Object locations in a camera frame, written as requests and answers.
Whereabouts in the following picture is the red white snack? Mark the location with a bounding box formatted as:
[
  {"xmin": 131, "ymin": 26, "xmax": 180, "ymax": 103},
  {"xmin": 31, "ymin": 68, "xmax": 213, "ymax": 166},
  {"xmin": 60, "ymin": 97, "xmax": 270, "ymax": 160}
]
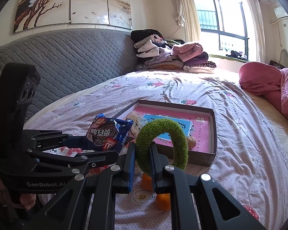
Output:
[{"xmin": 43, "ymin": 146, "xmax": 94, "ymax": 157}]

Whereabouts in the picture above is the blue cookie snack packet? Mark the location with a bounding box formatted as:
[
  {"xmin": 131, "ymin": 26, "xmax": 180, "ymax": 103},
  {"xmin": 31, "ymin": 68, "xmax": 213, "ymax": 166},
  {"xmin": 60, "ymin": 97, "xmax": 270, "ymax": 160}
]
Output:
[{"xmin": 82, "ymin": 113, "xmax": 134, "ymax": 153}]

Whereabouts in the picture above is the orange tangerine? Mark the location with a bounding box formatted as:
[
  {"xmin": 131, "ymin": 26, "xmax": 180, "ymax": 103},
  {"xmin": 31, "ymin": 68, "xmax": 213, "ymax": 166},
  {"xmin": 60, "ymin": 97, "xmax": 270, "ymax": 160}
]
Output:
[
  {"xmin": 140, "ymin": 173, "xmax": 153, "ymax": 192},
  {"xmin": 156, "ymin": 193, "xmax": 171, "ymax": 212}
]

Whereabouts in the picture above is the green fuzzy ring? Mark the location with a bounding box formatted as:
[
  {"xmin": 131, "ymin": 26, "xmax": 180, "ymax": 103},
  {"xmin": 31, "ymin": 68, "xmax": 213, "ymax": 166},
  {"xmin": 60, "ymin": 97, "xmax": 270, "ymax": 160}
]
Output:
[{"xmin": 135, "ymin": 118, "xmax": 189, "ymax": 176}]

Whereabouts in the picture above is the walnut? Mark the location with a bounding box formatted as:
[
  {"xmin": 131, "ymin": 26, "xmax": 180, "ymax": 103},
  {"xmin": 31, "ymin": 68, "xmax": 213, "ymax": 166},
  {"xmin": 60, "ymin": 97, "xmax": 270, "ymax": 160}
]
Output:
[{"xmin": 186, "ymin": 136, "xmax": 197, "ymax": 150}]

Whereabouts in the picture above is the white drawstring cloth pouch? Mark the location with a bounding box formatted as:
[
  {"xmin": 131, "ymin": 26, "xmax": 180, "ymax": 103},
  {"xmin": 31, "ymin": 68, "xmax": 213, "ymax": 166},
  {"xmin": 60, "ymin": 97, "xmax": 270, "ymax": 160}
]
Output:
[{"xmin": 125, "ymin": 111, "xmax": 148, "ymax": 146}]

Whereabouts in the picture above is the person's left hand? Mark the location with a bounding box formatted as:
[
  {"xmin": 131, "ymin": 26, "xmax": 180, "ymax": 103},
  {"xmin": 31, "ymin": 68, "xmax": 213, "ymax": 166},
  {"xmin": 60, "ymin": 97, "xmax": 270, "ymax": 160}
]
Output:
[{"xmin": 0, "ymin": 179, "xmax": 36, "ymax": 210}]

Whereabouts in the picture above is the pink strawberry print bedspread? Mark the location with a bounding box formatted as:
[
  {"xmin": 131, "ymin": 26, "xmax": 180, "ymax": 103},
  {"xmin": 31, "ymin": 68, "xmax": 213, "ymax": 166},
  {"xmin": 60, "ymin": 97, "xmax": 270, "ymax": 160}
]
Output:
[{"xmin": 25, "ymin": 71, "xmax": 288, "ymax": 229}]

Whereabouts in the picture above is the dark shallow cardboard box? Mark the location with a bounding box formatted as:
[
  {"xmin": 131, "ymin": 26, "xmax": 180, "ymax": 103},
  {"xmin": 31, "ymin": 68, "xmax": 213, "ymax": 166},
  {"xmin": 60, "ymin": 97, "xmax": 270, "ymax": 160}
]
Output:
[{"xmin": 114, "ymin": 100, "xmax": 217, "ymax": 167}]

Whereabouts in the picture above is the grey quilted headboard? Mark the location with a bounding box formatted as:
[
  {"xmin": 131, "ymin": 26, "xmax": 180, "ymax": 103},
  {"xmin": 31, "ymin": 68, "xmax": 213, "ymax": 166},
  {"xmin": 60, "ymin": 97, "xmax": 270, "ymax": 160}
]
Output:
[{"xmin": 0, "ymin": 28, "xmax": 138, "ymax": 119}]

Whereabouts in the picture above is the pile of folded clothes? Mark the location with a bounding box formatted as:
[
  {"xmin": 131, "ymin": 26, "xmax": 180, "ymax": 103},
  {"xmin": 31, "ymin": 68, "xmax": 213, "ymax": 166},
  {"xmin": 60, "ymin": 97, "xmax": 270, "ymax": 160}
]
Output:
[{"xmin": 131, "ymin": 29, "xmax": 216, "ymax": 73}]

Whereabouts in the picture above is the pink quilted blanket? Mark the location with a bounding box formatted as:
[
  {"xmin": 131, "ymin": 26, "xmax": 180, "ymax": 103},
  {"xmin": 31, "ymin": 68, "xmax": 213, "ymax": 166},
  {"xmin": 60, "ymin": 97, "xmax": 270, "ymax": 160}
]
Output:
[{"xmin": 239, "ymin": 62, "xmax": 288, "ymax": 120}]

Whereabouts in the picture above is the cream curtain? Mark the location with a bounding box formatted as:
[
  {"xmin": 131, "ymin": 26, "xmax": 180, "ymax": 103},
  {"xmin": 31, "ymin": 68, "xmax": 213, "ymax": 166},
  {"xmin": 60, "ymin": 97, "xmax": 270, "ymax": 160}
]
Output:
[{"xmin": 167, "ymin": 0, "xmax": 201, "ymax": 42}]

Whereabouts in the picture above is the white air conditioner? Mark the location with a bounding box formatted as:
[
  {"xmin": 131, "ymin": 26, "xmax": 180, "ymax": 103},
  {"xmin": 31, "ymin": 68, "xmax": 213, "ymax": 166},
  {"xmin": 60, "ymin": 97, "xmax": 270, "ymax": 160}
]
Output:
[{"xmin": 274, "ymin": 6, "xmax": 288, "ymax": 19}]

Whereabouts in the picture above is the floral wall painting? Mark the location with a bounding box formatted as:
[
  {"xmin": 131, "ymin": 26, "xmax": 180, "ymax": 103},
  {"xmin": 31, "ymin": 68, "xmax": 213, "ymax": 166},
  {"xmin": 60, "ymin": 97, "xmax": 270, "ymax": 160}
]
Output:
[{"xmin": 13, "ymin": 0, "xmax": 132, "ymax": 33}]

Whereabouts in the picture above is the window with dark frame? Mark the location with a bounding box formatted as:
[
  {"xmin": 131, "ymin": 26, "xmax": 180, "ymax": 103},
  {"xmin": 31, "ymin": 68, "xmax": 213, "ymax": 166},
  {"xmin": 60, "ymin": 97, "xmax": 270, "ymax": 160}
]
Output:
[{"xmin": 194, "ymin": 0, "xmax": 249, "ymax": 61}]

